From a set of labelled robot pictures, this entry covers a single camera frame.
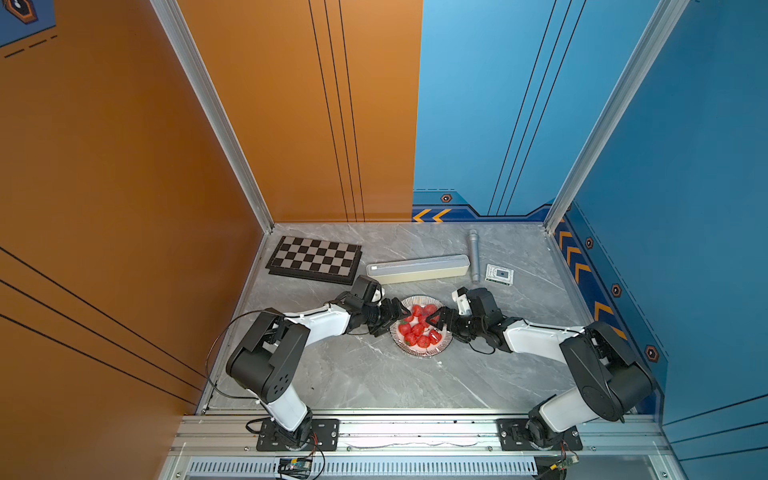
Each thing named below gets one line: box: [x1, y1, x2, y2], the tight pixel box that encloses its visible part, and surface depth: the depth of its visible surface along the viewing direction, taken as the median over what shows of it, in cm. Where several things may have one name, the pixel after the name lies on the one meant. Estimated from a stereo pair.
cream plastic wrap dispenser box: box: [366, 255, 470, 285], surface depth 102 cm
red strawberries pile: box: [398, 304, 443, 348], surface depth 90 cm
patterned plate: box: [390, 294, 453, 358], surface depth 89 cm
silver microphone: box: [467, 229, 481, 284], surface depth 110 cm
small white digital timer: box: [484, 264, 514, 286], surface depth 104 cm
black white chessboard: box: [265, 235, 363, 286], surface depth 107 cm
